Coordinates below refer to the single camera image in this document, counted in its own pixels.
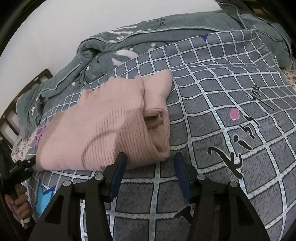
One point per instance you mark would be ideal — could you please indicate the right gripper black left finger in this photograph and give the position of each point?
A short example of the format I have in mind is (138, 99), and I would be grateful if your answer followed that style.
(61, 218)

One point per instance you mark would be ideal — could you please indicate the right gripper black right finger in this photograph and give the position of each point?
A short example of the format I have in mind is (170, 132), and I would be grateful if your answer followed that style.
(223, 205)

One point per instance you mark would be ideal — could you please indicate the pink knit sweater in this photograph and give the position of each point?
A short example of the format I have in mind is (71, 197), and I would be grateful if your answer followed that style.
(122, 115)

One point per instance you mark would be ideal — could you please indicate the person's left hand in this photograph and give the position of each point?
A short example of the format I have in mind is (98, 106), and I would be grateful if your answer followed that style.
(20, 206)

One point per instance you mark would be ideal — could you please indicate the grey checked quilt with stars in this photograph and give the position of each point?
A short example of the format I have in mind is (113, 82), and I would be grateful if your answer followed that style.
(232, 115)

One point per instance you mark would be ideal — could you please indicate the grey-green fleece blanket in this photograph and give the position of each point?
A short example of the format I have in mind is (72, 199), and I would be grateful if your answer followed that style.
(99, 54)

